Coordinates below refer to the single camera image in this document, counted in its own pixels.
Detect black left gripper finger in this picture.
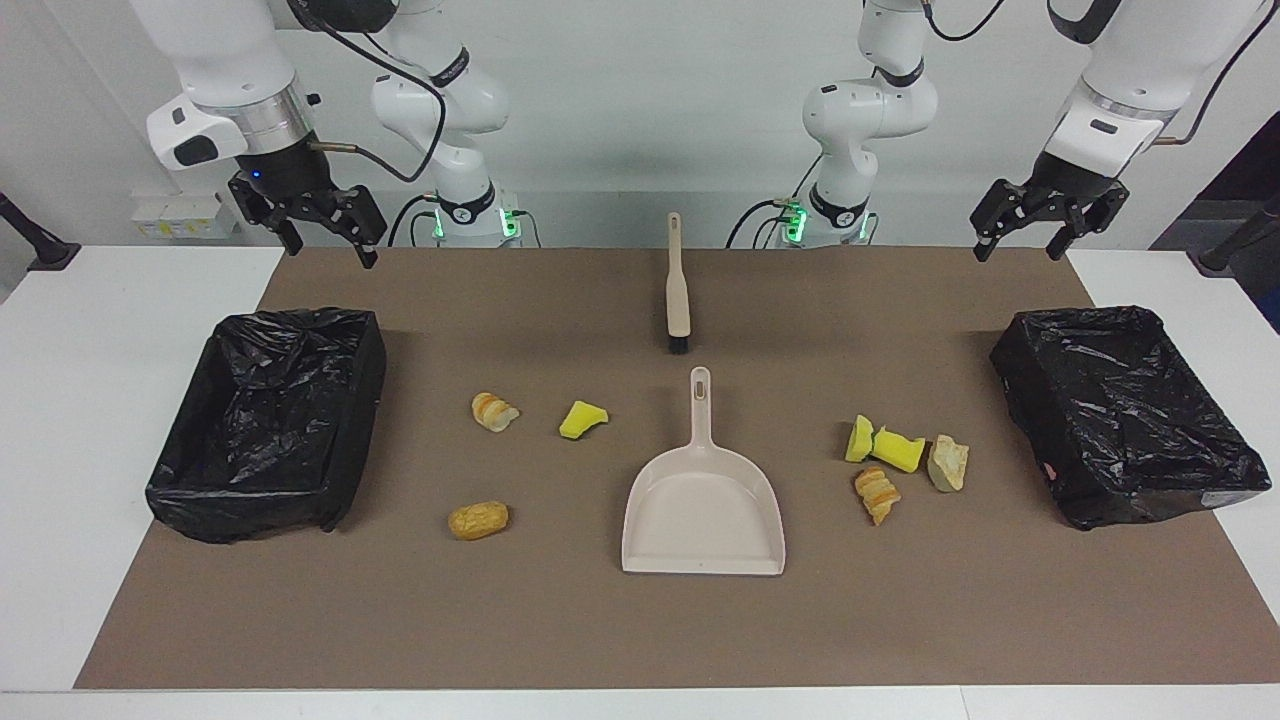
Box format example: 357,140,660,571
970,180,1041,263
1046,185,1129,261

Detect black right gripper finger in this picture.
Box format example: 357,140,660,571
325,186,388,269
230,172,304,257

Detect striped croissant piece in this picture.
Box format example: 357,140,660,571
471,392,521,434

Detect pale bread chunk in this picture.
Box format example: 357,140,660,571
927,434,970,494

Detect small yellow sponge wedge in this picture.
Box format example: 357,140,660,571
558,400,610,441

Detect orange striped croissant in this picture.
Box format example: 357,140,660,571
853,465,902,527

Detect round brown bread roll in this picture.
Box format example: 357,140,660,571
447,501,510,542

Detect beige hand brush black bristles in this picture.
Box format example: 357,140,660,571
665,212,693,355

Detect beige plastic dustpan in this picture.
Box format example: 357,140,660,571
621,366,787,577

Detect black bag lined bin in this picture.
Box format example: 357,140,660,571
145,308,388,545
990,305,1273,531

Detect brown table mat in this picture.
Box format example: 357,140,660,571
73,247,1280,691

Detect black base cable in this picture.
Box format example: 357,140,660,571
727,198,791,249
388,195,441,248

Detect white wall socket boxes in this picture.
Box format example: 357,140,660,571
130,192,241,241

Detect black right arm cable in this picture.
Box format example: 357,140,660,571
285,0,448,186

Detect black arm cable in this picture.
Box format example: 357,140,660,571
285,0,448,186
918,0,1280,149

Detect black stand post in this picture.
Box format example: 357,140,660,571
1187,193,1280,279
0,192,83,273

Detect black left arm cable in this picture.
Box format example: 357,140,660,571
918,0,1280,149

